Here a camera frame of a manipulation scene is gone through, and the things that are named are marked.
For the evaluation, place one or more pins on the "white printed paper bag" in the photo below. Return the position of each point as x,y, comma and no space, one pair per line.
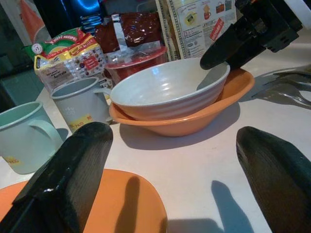
192,29

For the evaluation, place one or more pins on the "white ribbed bowl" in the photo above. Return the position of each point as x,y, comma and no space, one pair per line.
158,85

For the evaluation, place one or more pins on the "flat orange plate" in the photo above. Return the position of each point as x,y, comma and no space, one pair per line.
107,194

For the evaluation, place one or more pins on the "dark red foil bag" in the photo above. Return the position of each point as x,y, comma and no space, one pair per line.
141,29

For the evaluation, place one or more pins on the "dark grey knife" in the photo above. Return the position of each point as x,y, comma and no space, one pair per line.
294,77

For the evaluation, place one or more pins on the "dark grey spoon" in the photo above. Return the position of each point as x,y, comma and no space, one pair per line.
294,97

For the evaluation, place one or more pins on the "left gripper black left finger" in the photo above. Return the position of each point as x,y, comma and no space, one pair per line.
68,170

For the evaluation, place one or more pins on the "grey mug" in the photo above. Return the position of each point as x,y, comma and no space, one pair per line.
77,106

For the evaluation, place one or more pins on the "pale green mug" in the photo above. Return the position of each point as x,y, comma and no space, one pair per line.
19,145

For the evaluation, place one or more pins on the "colourful noodle multipack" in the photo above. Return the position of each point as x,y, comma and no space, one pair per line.
68,63

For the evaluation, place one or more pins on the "teal cabinet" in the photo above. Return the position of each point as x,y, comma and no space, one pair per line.
22,85

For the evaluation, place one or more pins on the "black appliance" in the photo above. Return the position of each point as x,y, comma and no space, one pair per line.
65,14

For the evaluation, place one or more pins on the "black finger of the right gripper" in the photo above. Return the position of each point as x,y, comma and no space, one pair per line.
243,57
218,53

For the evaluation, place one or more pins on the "dark grey fork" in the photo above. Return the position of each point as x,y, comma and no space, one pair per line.
269,93

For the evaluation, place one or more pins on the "orange bowl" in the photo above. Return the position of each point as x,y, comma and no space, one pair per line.
194,123

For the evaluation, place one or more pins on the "red lidded plastic container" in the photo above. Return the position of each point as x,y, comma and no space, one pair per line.
136,68

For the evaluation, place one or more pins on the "orange fabric piece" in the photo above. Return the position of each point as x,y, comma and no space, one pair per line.
31,19

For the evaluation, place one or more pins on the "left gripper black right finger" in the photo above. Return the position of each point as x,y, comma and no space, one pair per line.
279,182

